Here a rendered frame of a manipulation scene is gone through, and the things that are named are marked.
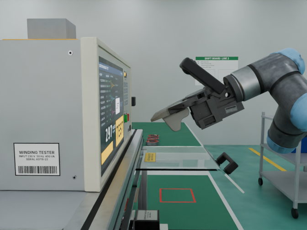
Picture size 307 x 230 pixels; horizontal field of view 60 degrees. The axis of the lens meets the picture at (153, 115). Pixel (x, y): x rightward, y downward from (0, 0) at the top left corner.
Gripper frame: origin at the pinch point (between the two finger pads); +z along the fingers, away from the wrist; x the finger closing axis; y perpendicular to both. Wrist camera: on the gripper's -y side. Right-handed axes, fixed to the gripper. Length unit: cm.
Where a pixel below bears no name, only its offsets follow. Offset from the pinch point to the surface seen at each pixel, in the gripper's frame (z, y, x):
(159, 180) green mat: 17, 40, 76
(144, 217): 13.6, 23.2, 2.3
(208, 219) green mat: 0, 48, 34
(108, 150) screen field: 7.8, 0.0, -21.7
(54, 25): 100, -158, 352
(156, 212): 10.7, 24.5, 4.8
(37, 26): 125, -167, 352
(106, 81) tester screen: 3.2, -10.0, -22.1
